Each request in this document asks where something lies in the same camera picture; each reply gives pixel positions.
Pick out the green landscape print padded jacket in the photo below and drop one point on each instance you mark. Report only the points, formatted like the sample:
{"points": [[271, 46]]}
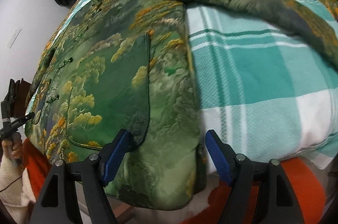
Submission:
{"points": [[128, 64]]}

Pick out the dark brown wooden cabinet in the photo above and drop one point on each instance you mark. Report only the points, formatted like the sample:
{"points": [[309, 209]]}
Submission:
{"points": [[21, 91]]}

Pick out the cream fleece left sleeve forearm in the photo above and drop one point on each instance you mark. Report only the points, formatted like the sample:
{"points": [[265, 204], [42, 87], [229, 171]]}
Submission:
{"points": [[16, 190]]}

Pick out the person's left hand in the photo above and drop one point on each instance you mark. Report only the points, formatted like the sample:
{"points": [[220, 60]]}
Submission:
{"points": [[12, 148]]}

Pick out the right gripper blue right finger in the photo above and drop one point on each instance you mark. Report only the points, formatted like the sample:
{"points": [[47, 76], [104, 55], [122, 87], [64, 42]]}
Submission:
{"points": [[222, 155]]}

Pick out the teal white plaid bed blanket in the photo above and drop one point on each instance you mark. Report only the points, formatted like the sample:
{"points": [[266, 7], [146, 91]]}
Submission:
{"points": [[280, 97]]}

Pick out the white wall switch plate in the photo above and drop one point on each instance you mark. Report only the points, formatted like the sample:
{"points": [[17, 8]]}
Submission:
{"points": [[13, 38]]}

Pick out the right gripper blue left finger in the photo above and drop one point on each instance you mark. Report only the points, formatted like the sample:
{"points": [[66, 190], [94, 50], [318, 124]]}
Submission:
{"points": [[112, 155]]}

